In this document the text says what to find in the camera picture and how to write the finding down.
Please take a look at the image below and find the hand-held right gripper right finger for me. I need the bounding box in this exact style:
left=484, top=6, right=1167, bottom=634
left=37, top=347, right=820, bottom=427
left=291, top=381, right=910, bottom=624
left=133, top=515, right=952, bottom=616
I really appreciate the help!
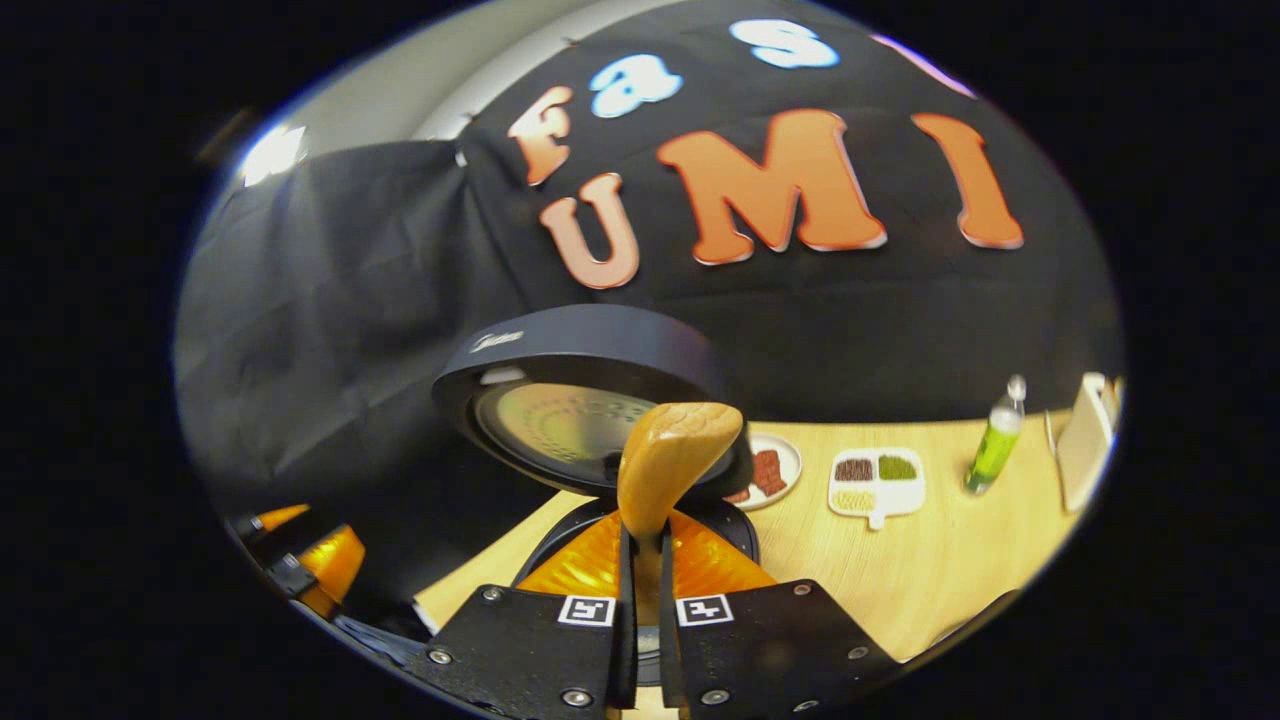
left=657, top=508, right=901, bottom=716

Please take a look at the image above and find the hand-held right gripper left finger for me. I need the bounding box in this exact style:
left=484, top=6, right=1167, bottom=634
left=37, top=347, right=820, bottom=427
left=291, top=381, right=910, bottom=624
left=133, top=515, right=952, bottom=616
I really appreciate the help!
left=405, top=508, right=638, bottom=716

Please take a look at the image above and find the wooden spoon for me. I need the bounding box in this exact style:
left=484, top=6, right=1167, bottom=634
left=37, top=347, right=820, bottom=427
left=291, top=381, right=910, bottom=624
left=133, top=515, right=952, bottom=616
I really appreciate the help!
left=617, top=402, right=744, bottom=626

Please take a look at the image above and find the black rice cooker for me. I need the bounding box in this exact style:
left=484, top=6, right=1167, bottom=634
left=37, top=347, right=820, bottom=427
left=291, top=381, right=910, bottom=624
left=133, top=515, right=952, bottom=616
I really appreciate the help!
left=432, top=304, right=761, bottom=686

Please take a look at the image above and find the round white plate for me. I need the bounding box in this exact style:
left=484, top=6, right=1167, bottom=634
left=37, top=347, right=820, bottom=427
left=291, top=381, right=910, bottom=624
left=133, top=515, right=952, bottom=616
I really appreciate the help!
left=725, top=433, right=804, bottom=511

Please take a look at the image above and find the white divided bean dish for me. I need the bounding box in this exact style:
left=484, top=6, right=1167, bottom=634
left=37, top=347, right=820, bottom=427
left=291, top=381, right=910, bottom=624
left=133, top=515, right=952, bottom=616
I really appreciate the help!
left=828, top=447, right=926, bottom=531

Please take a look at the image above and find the ceiling light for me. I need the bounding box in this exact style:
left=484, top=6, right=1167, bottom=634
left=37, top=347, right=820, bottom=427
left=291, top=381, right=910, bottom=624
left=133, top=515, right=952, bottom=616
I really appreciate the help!
left=240, top=125, right=306, bottom=186

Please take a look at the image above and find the green label plastic bottle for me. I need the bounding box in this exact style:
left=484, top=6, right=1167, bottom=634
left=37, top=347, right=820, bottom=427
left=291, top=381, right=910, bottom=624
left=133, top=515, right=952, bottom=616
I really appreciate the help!
left=963, top=375, right=1029, bottom=496

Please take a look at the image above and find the white toaster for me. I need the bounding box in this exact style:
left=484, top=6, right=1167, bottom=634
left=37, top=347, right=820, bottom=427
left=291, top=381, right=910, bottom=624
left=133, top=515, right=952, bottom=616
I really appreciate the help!
left=1055, top=372, right=1123, bottom=513

